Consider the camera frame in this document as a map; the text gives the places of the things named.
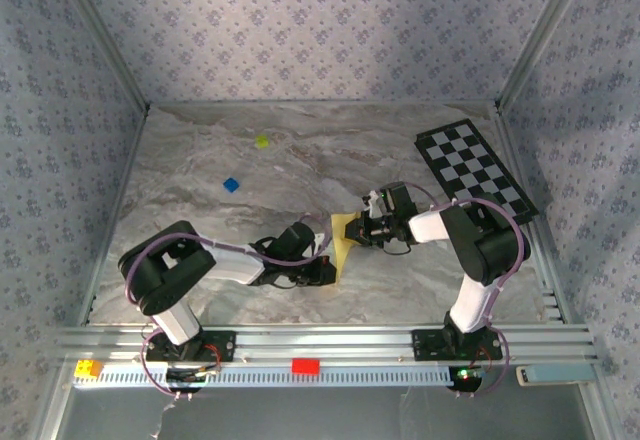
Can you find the yellow paper sheet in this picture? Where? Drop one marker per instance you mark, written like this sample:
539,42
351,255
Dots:
341,237

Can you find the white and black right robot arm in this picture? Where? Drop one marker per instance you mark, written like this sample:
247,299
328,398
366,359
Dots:
480,245

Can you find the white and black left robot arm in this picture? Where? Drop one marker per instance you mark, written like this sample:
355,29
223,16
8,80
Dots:
160,270

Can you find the red block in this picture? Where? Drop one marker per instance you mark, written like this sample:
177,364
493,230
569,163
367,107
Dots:
306,366

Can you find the black and white checkerboard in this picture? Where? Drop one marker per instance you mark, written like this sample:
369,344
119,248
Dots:
465,160

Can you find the small blue block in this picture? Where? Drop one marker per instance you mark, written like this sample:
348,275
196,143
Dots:
231,185

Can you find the small yellow-green block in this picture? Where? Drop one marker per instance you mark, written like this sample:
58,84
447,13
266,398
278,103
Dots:
261,141

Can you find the small black circuit board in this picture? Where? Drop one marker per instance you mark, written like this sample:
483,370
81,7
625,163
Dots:
185,375
465,377

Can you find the yellow and orange block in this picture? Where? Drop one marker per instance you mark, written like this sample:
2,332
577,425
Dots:
87,369

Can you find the aluminium mounting rail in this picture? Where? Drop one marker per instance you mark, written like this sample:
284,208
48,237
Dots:
325,340

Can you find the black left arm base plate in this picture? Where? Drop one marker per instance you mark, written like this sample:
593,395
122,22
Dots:
225,347

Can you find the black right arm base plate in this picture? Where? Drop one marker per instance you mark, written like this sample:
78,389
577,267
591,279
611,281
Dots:
425,345

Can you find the aluminium table back rail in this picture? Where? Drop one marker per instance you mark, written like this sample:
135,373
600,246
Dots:
325,104

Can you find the aluminium table side rail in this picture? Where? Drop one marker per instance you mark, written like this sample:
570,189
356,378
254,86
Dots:
131,160
520,170

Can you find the aluminium frame post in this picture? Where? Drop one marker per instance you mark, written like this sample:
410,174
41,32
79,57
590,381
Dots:
101,35
540,35

